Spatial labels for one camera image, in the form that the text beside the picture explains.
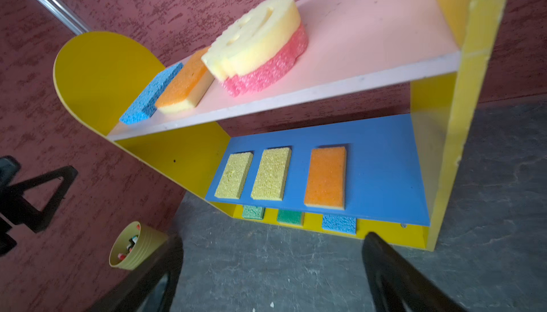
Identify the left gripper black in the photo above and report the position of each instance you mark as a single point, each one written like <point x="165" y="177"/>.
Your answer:
<point x="32" y="202"/>

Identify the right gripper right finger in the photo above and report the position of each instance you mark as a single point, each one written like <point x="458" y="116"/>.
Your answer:
<point x="396" y="285"/>

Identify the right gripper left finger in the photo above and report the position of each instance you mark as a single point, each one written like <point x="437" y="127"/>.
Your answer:
<point x="150" y="287"/>

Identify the blue sponge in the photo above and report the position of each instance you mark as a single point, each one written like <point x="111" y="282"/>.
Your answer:
<point x="339" y="224"/>
<point x="143" y="107"/>

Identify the tan sponge green scrub back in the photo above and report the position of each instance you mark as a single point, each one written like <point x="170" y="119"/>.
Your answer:
<point x="293" y="218"/>

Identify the yellow cellulose sponge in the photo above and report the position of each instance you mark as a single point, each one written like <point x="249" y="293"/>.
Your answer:
<point x="271" y="177"/>
<point x="234" y="176"/>

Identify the green cellulose sponge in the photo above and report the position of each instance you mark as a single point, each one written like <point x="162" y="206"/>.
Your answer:
<point x="253" y="212"/>

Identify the smiley face yellow sponge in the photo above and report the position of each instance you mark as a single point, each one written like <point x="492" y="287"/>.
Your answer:
<point x="259" y="48"/>

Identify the yellow shelf with coloured boards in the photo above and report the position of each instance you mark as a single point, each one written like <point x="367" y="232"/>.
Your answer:
<point x="400" y="169"/>

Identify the yellow-green pen cup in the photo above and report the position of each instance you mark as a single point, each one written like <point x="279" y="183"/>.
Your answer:
<point x="135" y="244"/>

